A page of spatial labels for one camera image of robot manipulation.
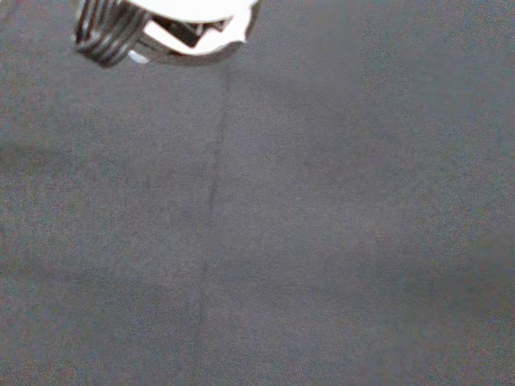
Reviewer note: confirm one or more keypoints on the black bench cloth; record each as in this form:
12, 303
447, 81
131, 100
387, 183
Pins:
281, 221

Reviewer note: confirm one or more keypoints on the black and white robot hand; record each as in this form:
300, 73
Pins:
193, 10

